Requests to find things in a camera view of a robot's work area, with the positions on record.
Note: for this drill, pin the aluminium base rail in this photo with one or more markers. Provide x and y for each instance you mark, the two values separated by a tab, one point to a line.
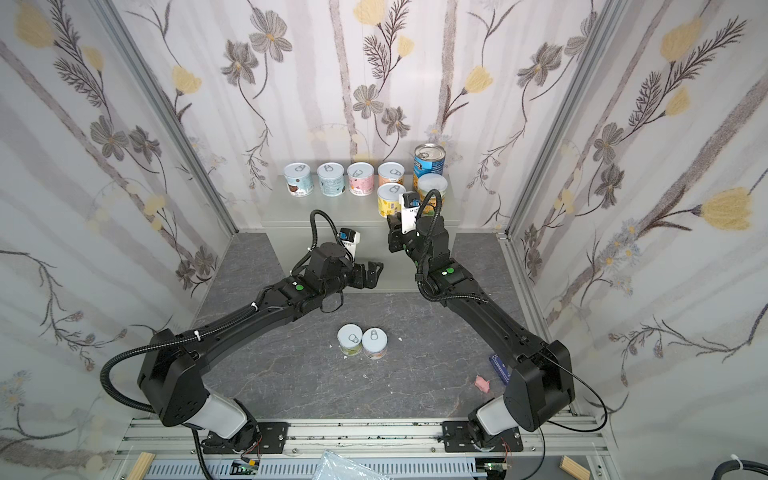
571	436

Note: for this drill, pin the pink eraser piece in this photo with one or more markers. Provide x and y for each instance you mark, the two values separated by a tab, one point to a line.
482	384

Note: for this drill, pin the wooden block right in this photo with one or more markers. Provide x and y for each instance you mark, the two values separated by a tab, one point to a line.
574	469

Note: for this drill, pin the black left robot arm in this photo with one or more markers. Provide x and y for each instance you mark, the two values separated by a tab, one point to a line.
171	375

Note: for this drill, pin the white lid can blue label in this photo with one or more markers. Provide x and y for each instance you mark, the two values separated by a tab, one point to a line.
298	179

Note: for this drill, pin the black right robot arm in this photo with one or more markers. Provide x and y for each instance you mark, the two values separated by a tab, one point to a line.
541	381

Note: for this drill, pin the white lid can orange label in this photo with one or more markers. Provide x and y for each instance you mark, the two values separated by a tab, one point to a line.
390	172

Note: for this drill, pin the white lid can beige label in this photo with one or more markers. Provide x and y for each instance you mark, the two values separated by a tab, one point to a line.
375	343

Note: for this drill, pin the blue card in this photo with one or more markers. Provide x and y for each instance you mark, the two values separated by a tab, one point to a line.
500	368

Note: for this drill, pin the wooden block left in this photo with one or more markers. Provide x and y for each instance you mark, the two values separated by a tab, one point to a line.
141	466

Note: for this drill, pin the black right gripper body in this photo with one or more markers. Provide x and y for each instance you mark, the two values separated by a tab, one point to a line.
398	240

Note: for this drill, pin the white lid can green label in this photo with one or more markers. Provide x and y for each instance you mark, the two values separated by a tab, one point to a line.
349	338

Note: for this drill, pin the white slotted cable duct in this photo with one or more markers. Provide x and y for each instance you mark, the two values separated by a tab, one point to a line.
273	468

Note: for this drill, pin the clear plastic bag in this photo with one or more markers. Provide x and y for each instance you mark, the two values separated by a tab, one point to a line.
334	467

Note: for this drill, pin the large blue labelled can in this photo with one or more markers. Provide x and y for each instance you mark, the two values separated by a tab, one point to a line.
429	158

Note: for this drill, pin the plastic lid can yellow label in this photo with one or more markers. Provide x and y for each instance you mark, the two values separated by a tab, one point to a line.
432	181

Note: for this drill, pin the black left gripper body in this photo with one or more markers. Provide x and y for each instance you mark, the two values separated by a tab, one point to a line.
365	275

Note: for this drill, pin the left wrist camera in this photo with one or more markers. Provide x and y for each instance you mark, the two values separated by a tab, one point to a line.
350	239

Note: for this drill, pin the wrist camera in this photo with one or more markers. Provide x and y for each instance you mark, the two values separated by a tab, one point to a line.
350	239
410	202

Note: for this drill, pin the wooden block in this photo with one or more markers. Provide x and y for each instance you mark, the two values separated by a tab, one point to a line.
574	469
141	466

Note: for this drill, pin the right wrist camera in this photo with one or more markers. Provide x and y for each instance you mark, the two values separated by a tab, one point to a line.
410	202

